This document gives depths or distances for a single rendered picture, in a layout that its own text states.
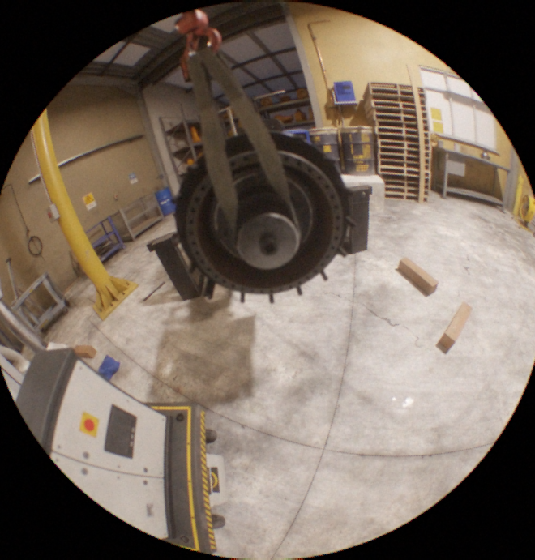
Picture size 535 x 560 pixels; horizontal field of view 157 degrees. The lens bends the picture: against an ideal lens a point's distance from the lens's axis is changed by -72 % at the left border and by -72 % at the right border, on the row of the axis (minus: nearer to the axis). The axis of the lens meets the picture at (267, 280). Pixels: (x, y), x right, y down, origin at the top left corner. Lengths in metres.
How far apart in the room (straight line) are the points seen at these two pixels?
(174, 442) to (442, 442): 1.24
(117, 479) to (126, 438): 0.15
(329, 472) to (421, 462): 0.46
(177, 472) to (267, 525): 0.50
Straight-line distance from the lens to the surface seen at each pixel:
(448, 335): 1.38
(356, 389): 1.12
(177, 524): 0.94
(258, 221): 0.42
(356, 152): 3.58
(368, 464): 1.08
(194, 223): 0.50
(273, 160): 0.42
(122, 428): 0.71
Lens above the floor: 1.05
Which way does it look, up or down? 37 degrees down
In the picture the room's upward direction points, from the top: 15 degrees counter-clockwise
